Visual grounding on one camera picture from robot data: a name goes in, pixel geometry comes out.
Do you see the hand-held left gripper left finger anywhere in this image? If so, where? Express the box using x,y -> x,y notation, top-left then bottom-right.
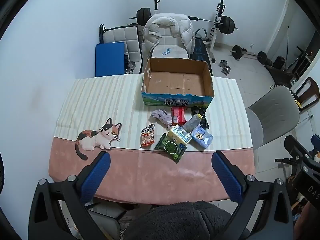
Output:
28,151 -> 111,240

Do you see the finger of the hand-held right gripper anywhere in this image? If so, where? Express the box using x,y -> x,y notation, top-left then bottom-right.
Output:
311,134 -> 320,154
284,135 -> 313,167

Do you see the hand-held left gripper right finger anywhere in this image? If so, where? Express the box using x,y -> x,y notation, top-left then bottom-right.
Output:
212,151 -> 293,240

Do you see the blue cartoon tissue pack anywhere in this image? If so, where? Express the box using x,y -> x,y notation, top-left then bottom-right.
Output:
190,126 -> 214,148

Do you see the black packet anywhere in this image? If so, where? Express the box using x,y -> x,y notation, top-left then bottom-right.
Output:
191,107 -> 209,130

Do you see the green snack packet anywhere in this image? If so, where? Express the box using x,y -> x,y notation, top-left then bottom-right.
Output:
154,133 -> 188,164

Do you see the orange cartoon snack packet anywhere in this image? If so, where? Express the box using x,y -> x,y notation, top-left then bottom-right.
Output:
140,124 -> 155,148

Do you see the red snack packet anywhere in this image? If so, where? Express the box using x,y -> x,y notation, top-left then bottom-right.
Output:
171,106 -> 188,125

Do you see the grey sock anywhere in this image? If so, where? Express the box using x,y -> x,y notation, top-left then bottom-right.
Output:
151,109 -> 173,126

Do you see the cardboard box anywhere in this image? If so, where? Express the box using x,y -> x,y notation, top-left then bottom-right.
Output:
141,57 -> 215,108

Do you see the person's right forearm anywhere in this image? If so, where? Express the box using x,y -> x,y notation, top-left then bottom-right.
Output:
299,200 -> 320,240

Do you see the grey shell chair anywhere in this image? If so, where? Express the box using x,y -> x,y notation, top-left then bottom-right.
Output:
245,85 -> 300,150

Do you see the wooden chair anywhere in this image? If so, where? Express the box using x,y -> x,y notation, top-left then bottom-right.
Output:
291,77 -> 320,113

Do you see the person's dark fleece clothing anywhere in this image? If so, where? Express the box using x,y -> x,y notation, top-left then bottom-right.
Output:
122,200 -> 233,240

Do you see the dark exercise machine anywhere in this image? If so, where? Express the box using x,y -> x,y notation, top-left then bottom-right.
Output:
265,46 -> 315,85

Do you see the small barbell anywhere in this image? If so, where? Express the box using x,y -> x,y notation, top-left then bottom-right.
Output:
230,45 -> 268,64

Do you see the blue board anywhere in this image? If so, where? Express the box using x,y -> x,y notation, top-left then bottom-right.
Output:
95,42 -> 125,77

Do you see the black weight bench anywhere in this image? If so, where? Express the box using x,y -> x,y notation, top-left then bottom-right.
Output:
191,27 -> 213,77

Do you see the bench press rack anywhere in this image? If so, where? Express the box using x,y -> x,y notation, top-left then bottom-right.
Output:
153,0 -> 225,64

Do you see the white padded chair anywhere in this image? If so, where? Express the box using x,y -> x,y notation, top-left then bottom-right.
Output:
99,24 -> 143,74

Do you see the barbell with black plates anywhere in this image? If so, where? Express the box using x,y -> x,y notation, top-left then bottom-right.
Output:
129,8 -> 238,35

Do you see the white puffer jacket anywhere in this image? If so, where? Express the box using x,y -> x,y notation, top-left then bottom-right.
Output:
142,13 -> 195,60

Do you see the black metal frame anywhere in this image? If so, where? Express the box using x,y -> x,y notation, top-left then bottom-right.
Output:
274,157 -> 304,207

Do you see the black frame chair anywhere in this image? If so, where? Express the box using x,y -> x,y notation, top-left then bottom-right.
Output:
85,202 -> 140,240

